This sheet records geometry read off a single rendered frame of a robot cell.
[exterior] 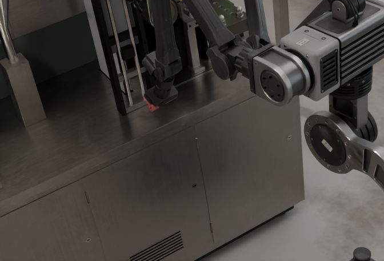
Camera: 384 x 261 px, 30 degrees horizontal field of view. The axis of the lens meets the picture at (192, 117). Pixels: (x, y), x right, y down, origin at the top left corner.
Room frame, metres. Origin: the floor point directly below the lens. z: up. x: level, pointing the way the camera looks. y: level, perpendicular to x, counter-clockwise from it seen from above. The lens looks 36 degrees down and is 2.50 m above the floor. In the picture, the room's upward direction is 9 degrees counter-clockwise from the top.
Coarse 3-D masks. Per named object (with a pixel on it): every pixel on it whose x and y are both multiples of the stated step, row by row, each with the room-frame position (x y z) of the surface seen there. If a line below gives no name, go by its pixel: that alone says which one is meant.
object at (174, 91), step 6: (150, 90) 2.06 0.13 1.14; (156, 90) 2.04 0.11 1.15; (162, 90) 2.02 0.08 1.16; (168, 90) 2.03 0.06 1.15; (174, 90) 2.07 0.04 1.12; (150, 96) 2.04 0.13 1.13; (156, 96) 2.04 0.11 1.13; (162, 96) 2.03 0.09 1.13; (168, 96) 2.05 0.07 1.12; (156, 102) 2.02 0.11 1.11
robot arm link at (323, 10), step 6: (324, 0) 1.99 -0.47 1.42; (318, 6) 1.98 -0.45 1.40; (324, 6) 1.97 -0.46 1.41; (312, 12) 1.98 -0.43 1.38; (318, 12) 1.97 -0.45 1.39; (324, 12) 1.95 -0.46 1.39; (306, 18) 1.98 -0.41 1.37; (312, 18) 1.96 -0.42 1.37; (300, 24) 1.98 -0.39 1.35; (294, 30) 1.97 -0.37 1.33
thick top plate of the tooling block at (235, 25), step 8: (208, 0) 2.87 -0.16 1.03; (216, 0) 2.86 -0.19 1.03; (224, 0) 2.84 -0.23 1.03; (216, 8) 2.78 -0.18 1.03; (224, 8) 2.77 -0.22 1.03; (232, 8) 2.76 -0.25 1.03; (224, 16) 2.70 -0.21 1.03; (232, 16) 2.69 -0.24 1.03; (232, 24) 2.62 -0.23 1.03; (240, 24) 2.64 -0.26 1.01; (232, 32) 2.62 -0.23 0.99; (240, 32) 2.63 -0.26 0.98
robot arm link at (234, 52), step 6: (228, 48) 1.72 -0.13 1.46; (234, 48) 1.71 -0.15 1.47; (240, 48) 1.69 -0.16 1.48; (246, 48) 1.68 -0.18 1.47; (228, 54) 1.67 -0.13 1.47; (234, 54) 1.66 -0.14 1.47; (234, 60) 1.65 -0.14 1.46; (234, 66) 1.65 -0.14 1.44; (234, 72) 1.66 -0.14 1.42; (234, 78) 1.68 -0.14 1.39
